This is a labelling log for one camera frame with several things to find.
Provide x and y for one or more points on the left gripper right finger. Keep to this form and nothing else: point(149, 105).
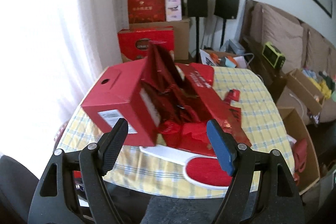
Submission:
point(277, 200)

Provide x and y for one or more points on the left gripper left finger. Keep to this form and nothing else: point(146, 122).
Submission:
point(55, 199)

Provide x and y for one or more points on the white red lint brush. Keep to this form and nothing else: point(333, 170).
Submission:
point(200, 170)

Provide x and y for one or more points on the large open cardboard box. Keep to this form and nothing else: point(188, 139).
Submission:
point(306, 167)

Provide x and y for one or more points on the shallow cardboard tray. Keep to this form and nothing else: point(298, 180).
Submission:
point(306, 91)

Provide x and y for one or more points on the yellow plastic bag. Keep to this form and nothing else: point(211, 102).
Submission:
point(322, 87)

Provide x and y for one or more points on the red carton with label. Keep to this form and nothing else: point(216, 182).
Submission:
point(118, 93)

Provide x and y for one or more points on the red foil gift bag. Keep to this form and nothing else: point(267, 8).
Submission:
point(174, 97)

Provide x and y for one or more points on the green portable radio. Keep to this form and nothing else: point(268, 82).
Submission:
point(273, 55)

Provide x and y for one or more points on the long red envelope pack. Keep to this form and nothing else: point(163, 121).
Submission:
point(201, 78)

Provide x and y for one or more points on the brown sofa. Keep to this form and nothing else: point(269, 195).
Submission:
point(318, 62)

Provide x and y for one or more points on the floor box of clutter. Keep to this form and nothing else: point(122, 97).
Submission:
point(231, 55)

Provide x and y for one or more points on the brown sofa cushion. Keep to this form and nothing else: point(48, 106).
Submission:
point(284, 35)

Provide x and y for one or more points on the red chocolate gift box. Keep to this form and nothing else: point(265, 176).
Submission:
point(134, 43)

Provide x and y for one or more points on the white curtain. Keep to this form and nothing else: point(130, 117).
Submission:
point(51, 53)

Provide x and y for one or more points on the brown cardboard box stack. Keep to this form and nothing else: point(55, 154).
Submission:
point(181, 35)

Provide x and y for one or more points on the right black speaker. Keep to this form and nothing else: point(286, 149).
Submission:
point(226, 9)

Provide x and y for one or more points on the black speaker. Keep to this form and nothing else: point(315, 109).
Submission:
point(226, 9)
point(197, 8)

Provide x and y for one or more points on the red tall gift bag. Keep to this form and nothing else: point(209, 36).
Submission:
point(146, 11)

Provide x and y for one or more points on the left black speaker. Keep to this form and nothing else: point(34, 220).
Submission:
point(197, 8)

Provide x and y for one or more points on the small pink white box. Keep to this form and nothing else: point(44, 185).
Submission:
point(173, 10)

